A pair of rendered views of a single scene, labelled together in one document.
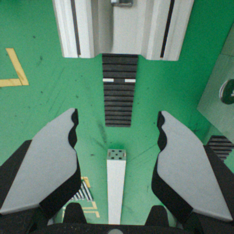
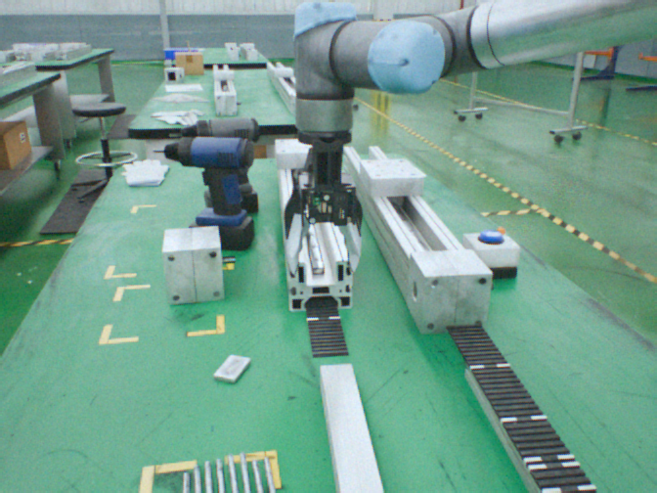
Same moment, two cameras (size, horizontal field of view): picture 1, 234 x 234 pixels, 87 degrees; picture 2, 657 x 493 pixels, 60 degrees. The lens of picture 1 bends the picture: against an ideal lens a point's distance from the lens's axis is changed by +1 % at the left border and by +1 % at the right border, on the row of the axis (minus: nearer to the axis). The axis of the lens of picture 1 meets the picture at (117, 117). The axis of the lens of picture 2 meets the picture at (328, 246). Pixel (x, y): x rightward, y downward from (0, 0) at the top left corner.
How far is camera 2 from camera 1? 0.86 m
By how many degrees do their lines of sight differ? 100
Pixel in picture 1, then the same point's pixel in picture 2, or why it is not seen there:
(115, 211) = not seen: outside the picture
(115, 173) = (340, 386)
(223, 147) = (471, 333)
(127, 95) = (335, 328)
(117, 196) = (360, 448)
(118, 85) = (324, 321)
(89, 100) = (291, 337)
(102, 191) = not seen: outside the picture
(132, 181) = (393, 452)
